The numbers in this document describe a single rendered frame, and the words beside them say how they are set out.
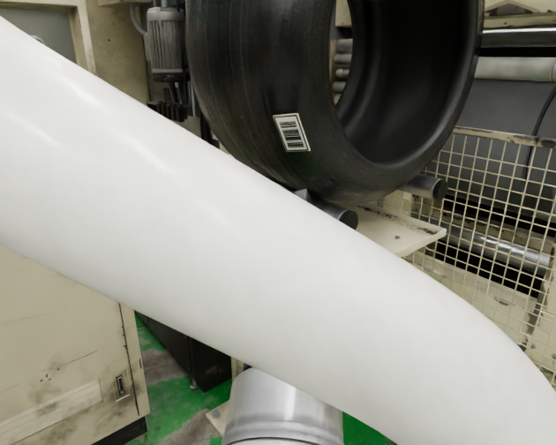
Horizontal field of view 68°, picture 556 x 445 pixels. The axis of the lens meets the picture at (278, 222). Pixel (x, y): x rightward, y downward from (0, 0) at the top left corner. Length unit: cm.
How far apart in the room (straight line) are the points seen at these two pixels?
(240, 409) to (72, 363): 99
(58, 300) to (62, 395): 29
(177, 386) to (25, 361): 64
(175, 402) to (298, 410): 135
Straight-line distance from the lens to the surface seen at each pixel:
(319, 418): 31
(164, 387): 171
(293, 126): 58
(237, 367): 136
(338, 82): 128
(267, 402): 31
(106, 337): 127
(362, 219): 97
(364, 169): 70
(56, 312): 119
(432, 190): 89
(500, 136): 103
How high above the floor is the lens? 116
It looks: 22 degrees down
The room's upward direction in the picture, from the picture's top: straight up
